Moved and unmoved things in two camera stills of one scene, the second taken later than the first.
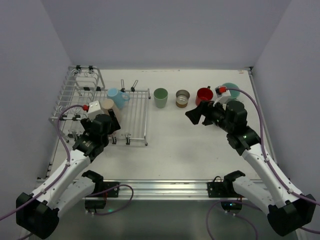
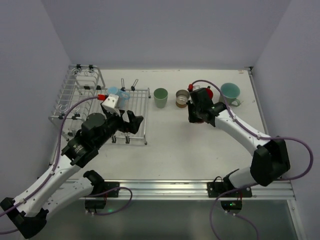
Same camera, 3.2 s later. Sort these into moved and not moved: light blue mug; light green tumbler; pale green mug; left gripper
Moved: left gripper
Not moved: pale green mug; light green tumbler; light blue mug
